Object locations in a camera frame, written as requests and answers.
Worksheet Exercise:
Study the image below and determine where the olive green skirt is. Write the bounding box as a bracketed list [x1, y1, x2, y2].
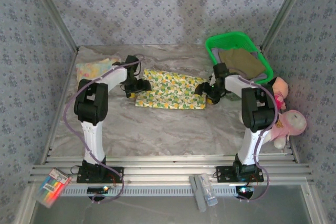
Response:
[218, 48, 266, 80]

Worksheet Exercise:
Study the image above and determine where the lemon print skirt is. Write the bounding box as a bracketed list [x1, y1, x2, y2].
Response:
[135, 68, 208, 111]

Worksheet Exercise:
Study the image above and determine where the pastel tie-dye skirt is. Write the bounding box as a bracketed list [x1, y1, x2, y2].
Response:
[75, 57, 122, 83]

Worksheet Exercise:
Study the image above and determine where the green plastic basket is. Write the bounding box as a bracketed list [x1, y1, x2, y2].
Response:
[204, 31, 274, 84]

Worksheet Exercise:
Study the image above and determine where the peach plush doll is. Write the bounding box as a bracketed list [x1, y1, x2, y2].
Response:
[270, 76, 289, 111]

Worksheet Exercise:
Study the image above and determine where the white plush toy pink outfit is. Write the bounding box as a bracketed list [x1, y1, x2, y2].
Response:
[238, 110, 308, 150]

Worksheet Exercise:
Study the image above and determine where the colourful marker pack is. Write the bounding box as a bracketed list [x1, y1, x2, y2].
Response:
[31, 167, 73, 209]

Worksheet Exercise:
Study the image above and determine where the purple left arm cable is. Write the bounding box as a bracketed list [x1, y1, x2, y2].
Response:
[64, 55, 144, 205]

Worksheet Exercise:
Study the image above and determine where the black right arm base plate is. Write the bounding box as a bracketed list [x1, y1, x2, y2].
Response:
[215, 165, 265, 183]

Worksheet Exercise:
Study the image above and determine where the aluminium rail frame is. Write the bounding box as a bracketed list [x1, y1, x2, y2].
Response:
[28, 154, 314, 185]

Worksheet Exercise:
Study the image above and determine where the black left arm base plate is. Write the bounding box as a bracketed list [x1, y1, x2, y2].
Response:
[76, 165, 124, 184]

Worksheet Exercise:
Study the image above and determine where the grey slotted cable duct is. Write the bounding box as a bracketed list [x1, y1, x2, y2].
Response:
[61, 185, 239, 197]

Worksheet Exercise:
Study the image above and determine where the grey plastic bracket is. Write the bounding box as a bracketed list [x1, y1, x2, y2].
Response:
[189, 175, 207, 212]

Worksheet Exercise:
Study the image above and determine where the aluminium frame post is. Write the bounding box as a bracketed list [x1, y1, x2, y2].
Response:
[262, 0, 314, 50]
[27, 0, 79, 51]

